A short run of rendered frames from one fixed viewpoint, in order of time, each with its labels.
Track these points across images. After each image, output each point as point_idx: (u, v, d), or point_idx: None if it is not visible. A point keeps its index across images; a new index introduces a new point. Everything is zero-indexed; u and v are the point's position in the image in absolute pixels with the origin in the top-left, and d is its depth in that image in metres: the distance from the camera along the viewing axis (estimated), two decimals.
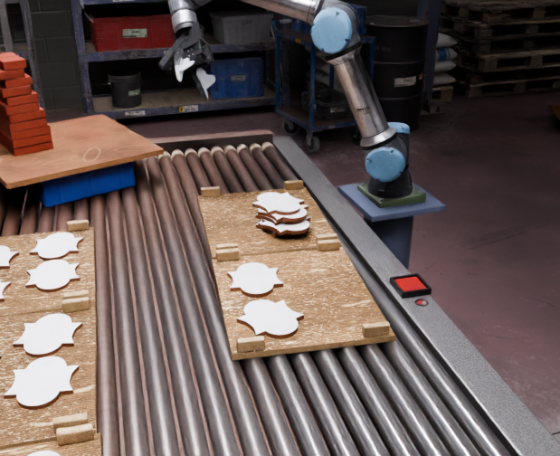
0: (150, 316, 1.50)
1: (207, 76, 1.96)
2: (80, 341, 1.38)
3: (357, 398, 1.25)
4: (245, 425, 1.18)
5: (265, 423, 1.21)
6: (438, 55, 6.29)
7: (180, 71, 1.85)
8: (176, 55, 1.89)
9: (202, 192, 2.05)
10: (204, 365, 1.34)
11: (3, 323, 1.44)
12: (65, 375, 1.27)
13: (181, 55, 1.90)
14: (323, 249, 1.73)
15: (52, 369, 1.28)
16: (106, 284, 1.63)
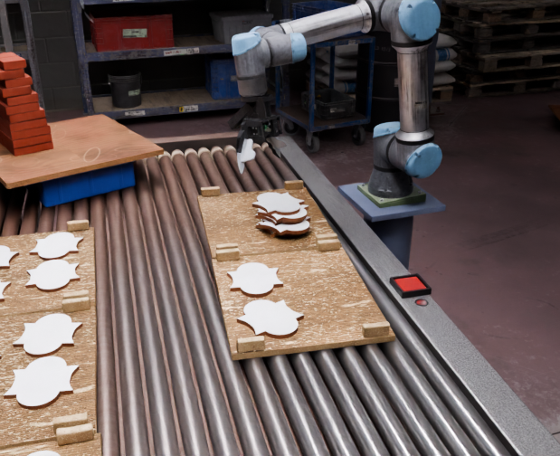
0: (150, 316, 1.50)
1: (278, 140, 1.81)
2: (80, 341, 1.38)
3: (357, 398, 1.25)
4: (245, 425, 1.18)
5: (265, 423, 1.21)
6: (438, 55, 6.29)
7: (242, 162, 1.76)
8: (240, 137, 1.75)
9: (202, 192, 2.05)
10: (204, 365, 1.34)
11: (3, 323, 1.44)
12: (65, 375, 1.27)
13: (244, 136, 1.75)
14: (323, 249, 1.73)
15: (52, 369, 1.28)
16: (106, 284, 1.63)
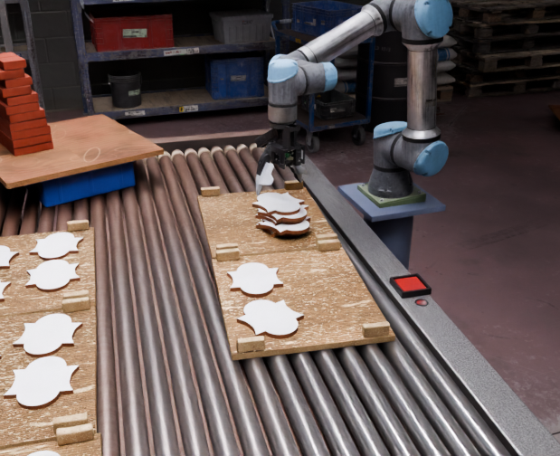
0: (150, 316, 1.50)
1: (300, 167, 1.81)
2: (80, 341, 1.38)
3: (357, 398, 1.25)
4: (245, 425, 1.18)
5: (265, 423, 1.21)
6: (438, 55, 6.29)
7: (259, 185, 1.77)
8: (261, 160, 1.76)
9: (202, 192, 2.05)
10: (204, 365, 1.34)
11: (3, 323, 1.44)
12: (65, 375, 1.27)
13: (267, 159, 1.76)
14: (323, 249, 1.73)
15: (52, 369, 1.28)
16: (106, 284, 1.63)
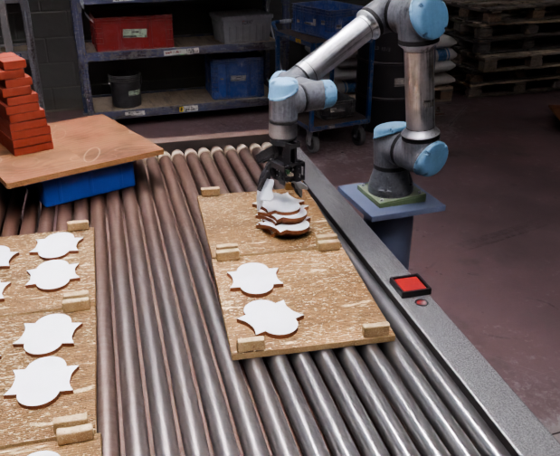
0: (150, 316, 1.50)
1: (300, 183, 1.83)
2: (80, 341, 1.38)
3: (357, 398, 1.25)
4: (245, 425, 1.18)
5: (265, 423, 1.21)
6: (438, 55, 6.29)
7: (260, 200, 1.79)
8: (262, 176, 1.78)
9: (202, 192, 2.05)
10: (204, 365, 1.34)
11: (3, 323, 1.44)
12: (65, 375, 1.27)
13: (268, 175, 1.78)
14: (323, 249, 1.73)
15: (52, 369, 1.28)
16: (106, 284, 1.63)
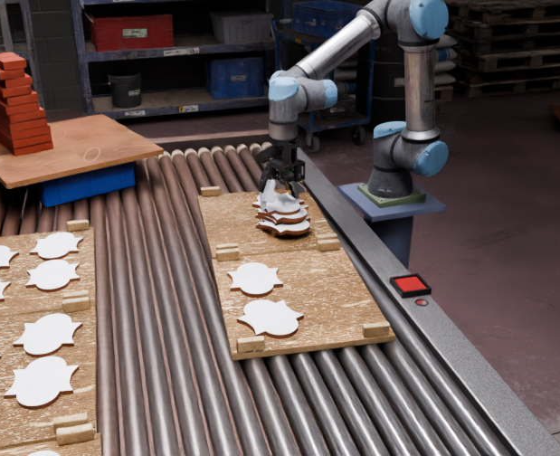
0: (150, 316, 1.50)
1: (298, 185, 1.83)
2: (80, 341, 1.38)
3: (357, 398, 1.25)
4: (245, 425, 1.18)
5: (265, 423, 1.21)
6: (438, 55, 6.29)
7: (263, 201, 1.80)
8: (262, 178, 1.78)
9: (202, 192, 2.05)
10: (204, 365, 1.34)
11: (3, 323, 1.44)
12: (65, 375, 1.27)
13: (268, 176, 1.78)
14: (323, 249, 1.73)
15: (52, 369, 1.28)
16: (106, 284, 1.63)
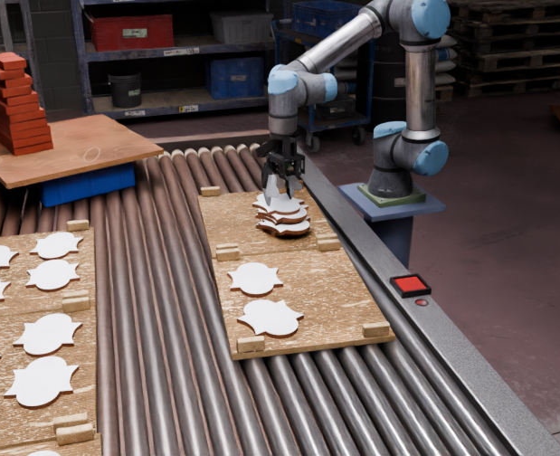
0: (150, 316, 1.50)
1: (296, 181, 1.82)
2: (80, 341, 1.38)
3: (357, 398, 1.25)
4: (245, 425, 1.18)
5: (265, 423, 1.21)
6: (438, 55, 6.29)
7: (267, 196, 1.81)
8: (263, 174, 1.78)
9: (202, 192, 2.05)
10: (204, 365, 1.34)
11: (3, 323, 1.44)
12: (65, 375, 1.27)
13: (269, 172, 1.78)
14: (323, 249, 1.73)
15: (52, 369, 1.28)
16: (106, 284, 1.63)
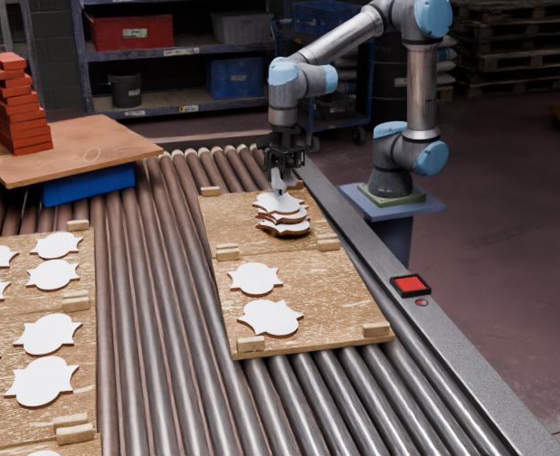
0: (150, 316, 1.50)
1: (290, 176, 1.80)
2: (80, 341, 1.38)
3: (357, 398, 1.25)
4: (245, 425, 1.18)
5: (265, 423, 1.21)
6: (438, 55, 6.29)
7: (275, 188, 1.81)
8: (266, 169, 1.78)
9: (202, 192, 2.05)
10: (204, 365, 1.34)
11: (3, 323, 1.44)
12: (65, 375, 1.27)
13: (270, 166, 1.77)
14: (323, 249, 1.73)
15: (52, 369, 1.28)
16: (106, 284, 1.63)
